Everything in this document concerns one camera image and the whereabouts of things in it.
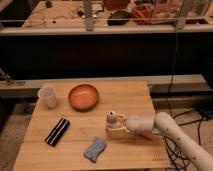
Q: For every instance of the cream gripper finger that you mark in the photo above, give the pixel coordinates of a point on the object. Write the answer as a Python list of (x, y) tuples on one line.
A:
[(121, 116), (118, 129)]

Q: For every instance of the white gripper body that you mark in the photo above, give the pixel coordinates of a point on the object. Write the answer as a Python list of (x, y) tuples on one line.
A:
[(139, 123)]

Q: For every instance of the clear plastic bottle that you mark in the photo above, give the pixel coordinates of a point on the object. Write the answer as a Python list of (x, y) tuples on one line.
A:
[(113, 122)]

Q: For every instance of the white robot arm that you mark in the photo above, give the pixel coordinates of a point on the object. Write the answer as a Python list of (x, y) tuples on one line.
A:
[(124, 125)]

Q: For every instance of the orange carrot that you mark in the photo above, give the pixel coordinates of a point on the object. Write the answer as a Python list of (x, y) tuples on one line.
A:
[(148, 135)]

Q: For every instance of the blue sponge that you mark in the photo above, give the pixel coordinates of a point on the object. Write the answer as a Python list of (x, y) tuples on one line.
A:
[(95, 149)]

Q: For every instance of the orange wooden bowl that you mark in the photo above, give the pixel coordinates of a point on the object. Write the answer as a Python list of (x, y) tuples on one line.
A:
[(83, 97)]

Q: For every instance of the black striped rectangular block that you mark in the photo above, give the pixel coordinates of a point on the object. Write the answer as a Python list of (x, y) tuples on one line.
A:
[(57, 132)]

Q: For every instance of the translucent plastic cup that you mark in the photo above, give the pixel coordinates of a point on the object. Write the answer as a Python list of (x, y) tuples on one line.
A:
[(47, 95)]

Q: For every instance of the black object on bench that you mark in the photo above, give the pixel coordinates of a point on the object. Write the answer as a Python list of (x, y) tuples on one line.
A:
[(118, 18)]

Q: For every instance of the orange basket on bench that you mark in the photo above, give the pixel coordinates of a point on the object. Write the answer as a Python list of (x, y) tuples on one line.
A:
[(142, 14)]

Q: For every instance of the metal clamp at left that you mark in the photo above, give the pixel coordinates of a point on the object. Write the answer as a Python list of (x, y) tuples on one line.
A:
[(9, 80)]

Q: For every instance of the grey metal post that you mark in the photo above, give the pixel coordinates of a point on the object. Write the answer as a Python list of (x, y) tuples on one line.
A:
[(88, 14)]

